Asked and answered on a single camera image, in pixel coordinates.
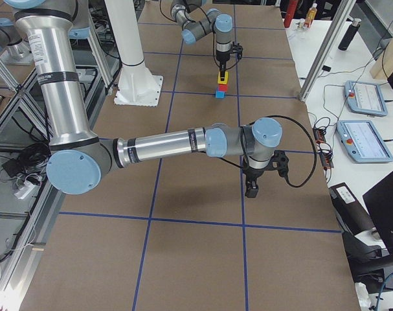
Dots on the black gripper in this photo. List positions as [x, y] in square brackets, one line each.
[221, 58]
[254, 173]

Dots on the yellow cube block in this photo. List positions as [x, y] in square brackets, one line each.
[223, 78]

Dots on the red cube block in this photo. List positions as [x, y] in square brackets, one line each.
[222, 88]

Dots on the blue cube block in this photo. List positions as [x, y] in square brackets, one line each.
[219, 94]

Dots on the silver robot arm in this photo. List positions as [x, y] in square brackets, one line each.
[215, 22]
[80, 159]

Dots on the orange black electronics board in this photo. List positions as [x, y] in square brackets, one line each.
[324, 149]

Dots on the red cylinder bottle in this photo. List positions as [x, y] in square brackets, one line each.
[290, 12]

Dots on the orange drink bottle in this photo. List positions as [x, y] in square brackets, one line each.
[310, 16]

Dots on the near teach pendant tablet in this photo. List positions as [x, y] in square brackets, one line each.
[362, 142]

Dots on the teach pendant tablet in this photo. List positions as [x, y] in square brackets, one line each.
[365, 98]
[362, 142]

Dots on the black computer monitor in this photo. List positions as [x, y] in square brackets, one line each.
[379, 202]

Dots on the black water bottle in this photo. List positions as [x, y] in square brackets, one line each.
[349, 34]

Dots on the far teach pendant tablet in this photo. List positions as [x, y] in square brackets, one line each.
[365, 98]

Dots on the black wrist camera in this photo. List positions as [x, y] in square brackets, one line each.
[279, 162]
[237, 49]

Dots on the aluminium frame post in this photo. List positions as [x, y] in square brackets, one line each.
[336, 25]

